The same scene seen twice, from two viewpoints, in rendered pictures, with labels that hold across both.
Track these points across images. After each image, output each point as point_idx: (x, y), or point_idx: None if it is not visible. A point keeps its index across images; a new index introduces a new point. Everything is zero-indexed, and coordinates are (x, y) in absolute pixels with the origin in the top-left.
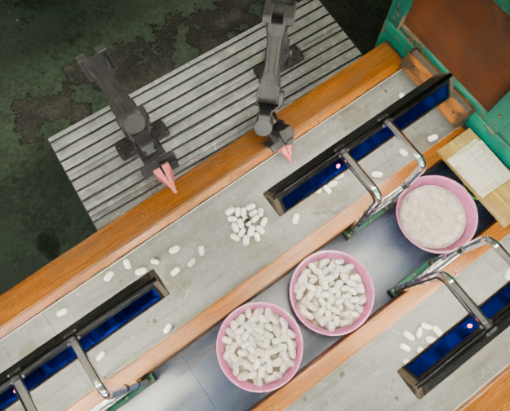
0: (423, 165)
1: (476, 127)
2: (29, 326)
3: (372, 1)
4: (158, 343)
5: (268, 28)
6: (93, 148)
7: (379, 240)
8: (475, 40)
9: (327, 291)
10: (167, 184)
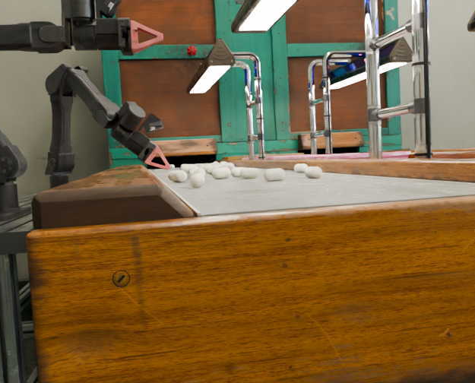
0: (247, 64)
1: (225, 153)
2: (189, 193)
3: (28, 312)
4: (319, 160)
5: (73, 71)
6: None
7: None
8: (178, 96)
9: None
10: (151, 29)
